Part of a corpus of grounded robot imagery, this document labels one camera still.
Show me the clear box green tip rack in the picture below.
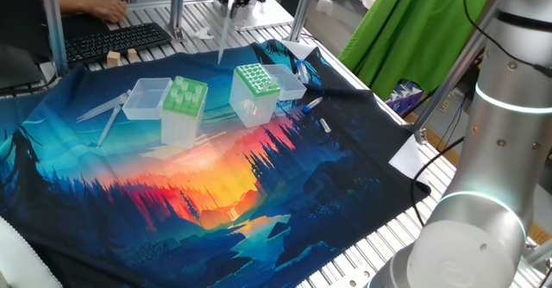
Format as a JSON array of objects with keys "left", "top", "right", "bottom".
[
  {"left": 228, "top": 62, "right": 308, "bottom": 129},
  {"left": 122, "top": 75, "right": 210, "bottom": 150}
]

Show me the person bare forearm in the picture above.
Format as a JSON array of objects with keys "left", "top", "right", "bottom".
[{"left": 58, "top": 0, "right": 91, "bottom": 18}]

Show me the person bare hand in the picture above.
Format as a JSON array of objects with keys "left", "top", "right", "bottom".
[{"left": 85, "top": 0, "right": 129, "bottom": 25}]

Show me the crumpled white paper scrap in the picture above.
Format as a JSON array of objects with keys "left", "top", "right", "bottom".
[{"left": 191, "top": 26, "right": 216, "bottom": 41}]

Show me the black computer keyboard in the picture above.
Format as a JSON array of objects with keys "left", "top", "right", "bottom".
[{"left": 64, "top": 22, "right": 173, "bottom": 67}]

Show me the slim blue-capped conical tube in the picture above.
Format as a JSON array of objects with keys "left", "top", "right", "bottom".
[{"left": 301, "top": 97, "right": 323, "bottom": 115}]

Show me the bright green fabric sheet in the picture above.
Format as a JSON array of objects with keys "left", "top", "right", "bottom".
[{"left": 337, "top": 0, "right": 499, "bottom": 102}]

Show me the blue patterned box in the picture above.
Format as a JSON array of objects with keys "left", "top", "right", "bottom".
[{"left": 385, "top": 80, "right": 426, "bottom": 117}]

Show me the printed sunset landscape cloth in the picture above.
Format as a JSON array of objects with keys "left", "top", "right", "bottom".
[{"left": 0, "top": 39, "right": 432, "bottom": 288}]

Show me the person dark clothed torso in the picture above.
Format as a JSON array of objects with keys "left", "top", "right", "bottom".
[{"left": 0, "top": 0, "right": 109, "bottom": 60}]

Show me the white stand with base plate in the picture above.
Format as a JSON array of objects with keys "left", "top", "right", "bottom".
[{"left": 212, "top": 0, "right": 295, "bottom": 33}]

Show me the slanted aluminium frame post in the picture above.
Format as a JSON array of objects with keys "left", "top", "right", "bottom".
[{"left": 409, "top": 3, "right": 497, "bottom": 146}]

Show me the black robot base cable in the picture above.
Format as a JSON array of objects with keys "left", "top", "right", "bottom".
[{"left": 411, "top": 135, "right": 466, "bottom": 229}]

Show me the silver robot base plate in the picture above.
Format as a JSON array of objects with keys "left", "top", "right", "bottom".
[{"left": 338, "top": 265, "right": 376, "bottom": 288}]

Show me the black camera cable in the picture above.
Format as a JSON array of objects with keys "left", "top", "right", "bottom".
[{"left": 460, "top": 0, "right": 552, "bottom": 78}]

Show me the aluminium frame beam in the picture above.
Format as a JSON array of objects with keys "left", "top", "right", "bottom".
[{"left": 524, "top": 239, "right": 552, "bottom": 268}]

